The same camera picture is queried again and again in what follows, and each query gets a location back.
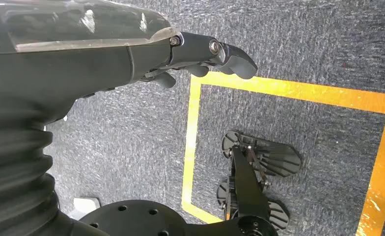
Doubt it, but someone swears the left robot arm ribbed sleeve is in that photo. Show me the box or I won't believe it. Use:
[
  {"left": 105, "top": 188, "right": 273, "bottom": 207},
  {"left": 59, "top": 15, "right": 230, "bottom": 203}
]
[{"left": 0, "top": 111, "right": 83, "bottom": 236}]

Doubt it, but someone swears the small white floor plate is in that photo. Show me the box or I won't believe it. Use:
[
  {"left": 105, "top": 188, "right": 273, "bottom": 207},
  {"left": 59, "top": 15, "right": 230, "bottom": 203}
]
[{"left": 69, "top": 197, "right": 101, "bottom": 220}]

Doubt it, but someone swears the black robot waist plate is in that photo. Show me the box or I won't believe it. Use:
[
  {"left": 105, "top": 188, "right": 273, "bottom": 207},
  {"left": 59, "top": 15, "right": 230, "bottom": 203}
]
[{"left": 79, "top": 199, "right": 232, "bottom": 236}]

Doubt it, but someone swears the yellow floor tape square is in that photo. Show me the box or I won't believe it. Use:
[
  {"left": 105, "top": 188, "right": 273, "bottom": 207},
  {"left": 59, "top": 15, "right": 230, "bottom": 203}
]
[{"left": 181, "top": 71, "right": 385, "bottom": 236}]

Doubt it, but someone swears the black robot left leg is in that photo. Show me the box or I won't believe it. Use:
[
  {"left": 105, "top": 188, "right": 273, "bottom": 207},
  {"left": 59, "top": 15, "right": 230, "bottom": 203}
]
[{"left": 230, "top": 145, "right": 279, "bottom": 236}]

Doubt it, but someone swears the black robot left foot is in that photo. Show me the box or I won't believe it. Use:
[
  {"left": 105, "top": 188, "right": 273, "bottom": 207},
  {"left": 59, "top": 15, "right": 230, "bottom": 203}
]
[{"left": 221, "top": 130, "right": 303, "bottom": 178}]

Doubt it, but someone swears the black robot foot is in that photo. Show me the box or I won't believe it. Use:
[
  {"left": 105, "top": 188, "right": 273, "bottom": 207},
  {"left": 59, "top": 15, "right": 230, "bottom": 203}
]
[
  {"left": 216, "top": 180, "right": 290, "bottom": 231},
  {"left": 221, "top": 130, "right": 303, "bottom": 178}
]

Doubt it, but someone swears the black robot right foot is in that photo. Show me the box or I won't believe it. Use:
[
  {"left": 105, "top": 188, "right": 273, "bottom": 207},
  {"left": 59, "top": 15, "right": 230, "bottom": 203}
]
[{"left": 216, "top": 180, "right": 290, "bottom": 231}]

